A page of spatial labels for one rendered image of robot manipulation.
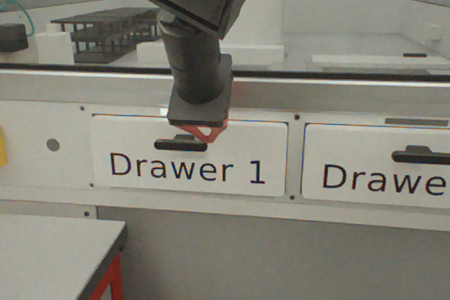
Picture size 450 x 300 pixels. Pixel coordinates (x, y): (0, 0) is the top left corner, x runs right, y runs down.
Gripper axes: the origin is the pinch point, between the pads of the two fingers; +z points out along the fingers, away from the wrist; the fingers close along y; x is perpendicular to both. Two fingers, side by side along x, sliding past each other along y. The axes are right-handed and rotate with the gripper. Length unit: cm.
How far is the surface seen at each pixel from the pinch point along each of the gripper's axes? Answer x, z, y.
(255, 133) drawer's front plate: -6.1, 2.5, 1.1
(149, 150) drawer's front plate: 9.4, 5.2, -1.0
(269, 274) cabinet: -8.9, 25.3, -11.8
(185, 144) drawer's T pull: 3.1, 1.0, -2.3
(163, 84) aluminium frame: 7.3, -1.6, 6.0
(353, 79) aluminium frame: -19.1, -1.7, 7.9
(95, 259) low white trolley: 14.5, 9.1, -16.3
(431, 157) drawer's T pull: -28.4, 1.1, -2.1
